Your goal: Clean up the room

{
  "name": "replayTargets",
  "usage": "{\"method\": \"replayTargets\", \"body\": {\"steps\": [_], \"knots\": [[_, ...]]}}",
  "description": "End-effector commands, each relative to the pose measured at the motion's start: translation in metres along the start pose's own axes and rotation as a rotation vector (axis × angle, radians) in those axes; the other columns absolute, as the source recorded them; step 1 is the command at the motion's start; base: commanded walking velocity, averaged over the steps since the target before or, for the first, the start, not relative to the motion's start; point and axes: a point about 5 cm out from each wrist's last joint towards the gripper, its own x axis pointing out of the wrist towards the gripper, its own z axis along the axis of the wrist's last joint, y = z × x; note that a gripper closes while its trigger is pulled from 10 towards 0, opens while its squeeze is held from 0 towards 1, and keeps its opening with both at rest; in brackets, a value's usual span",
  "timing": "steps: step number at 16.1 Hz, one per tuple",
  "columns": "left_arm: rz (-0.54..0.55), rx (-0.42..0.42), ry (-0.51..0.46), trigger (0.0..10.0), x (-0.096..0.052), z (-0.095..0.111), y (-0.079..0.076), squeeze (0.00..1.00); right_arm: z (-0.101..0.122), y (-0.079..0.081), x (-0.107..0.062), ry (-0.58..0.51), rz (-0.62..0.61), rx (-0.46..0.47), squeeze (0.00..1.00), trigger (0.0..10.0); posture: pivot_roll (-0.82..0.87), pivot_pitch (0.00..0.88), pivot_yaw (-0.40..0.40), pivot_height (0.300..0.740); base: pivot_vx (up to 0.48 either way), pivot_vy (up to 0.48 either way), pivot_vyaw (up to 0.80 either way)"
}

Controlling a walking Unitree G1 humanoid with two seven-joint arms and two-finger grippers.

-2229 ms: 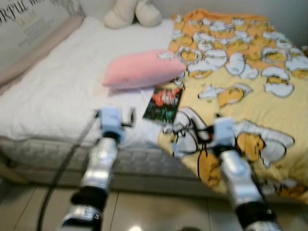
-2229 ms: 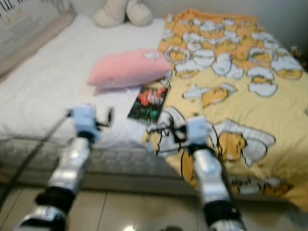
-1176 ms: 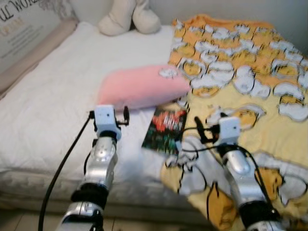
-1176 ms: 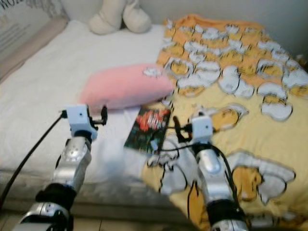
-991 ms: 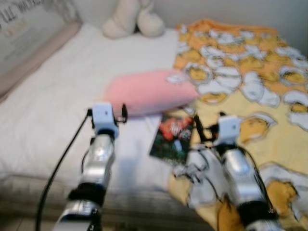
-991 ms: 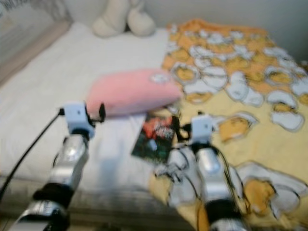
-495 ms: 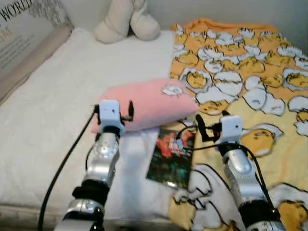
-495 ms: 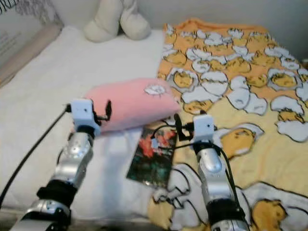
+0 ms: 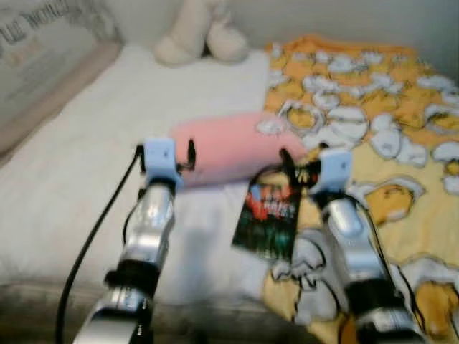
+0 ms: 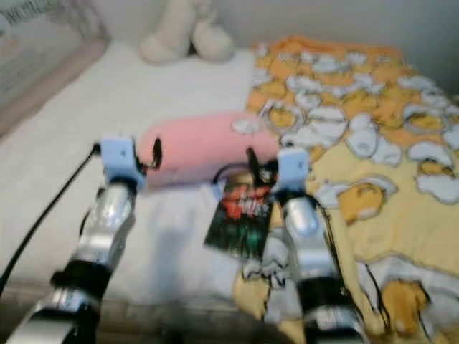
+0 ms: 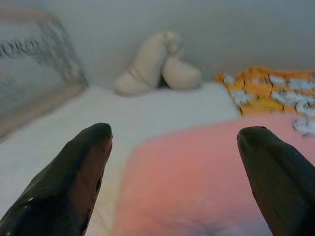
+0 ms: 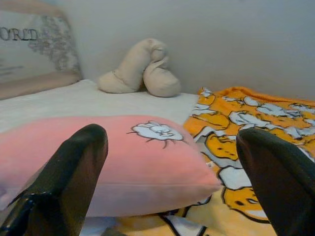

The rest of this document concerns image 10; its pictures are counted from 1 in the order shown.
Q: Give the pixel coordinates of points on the pink plush pillow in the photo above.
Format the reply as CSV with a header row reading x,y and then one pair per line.
x,y
193,147

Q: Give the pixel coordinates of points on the dark cover book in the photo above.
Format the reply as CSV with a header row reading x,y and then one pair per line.
x,y
238,218

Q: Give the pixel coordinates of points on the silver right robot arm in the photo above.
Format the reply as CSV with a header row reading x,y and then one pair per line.
x,y
315,251

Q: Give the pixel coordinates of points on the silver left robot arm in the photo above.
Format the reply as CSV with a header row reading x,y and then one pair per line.
x,y
107,229

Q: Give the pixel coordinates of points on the white bed sheet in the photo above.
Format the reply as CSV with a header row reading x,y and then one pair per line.
x,y
86,115

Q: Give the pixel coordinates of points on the yellow cartoon print blanket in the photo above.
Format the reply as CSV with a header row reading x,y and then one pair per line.
x,y
380,143

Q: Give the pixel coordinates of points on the cream plush toy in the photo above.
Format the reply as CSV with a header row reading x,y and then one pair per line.
x,y
183,32

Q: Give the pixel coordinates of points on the grey patterned pillow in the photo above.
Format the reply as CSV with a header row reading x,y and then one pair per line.
x,y
36,50

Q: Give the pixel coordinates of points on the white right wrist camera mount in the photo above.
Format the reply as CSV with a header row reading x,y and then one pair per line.
x,y
294,169

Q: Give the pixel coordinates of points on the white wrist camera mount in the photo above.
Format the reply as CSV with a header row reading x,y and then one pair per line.
x,y
120,161
294,169

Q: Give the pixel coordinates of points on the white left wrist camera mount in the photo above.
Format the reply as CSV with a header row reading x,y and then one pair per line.
x,y
120,161

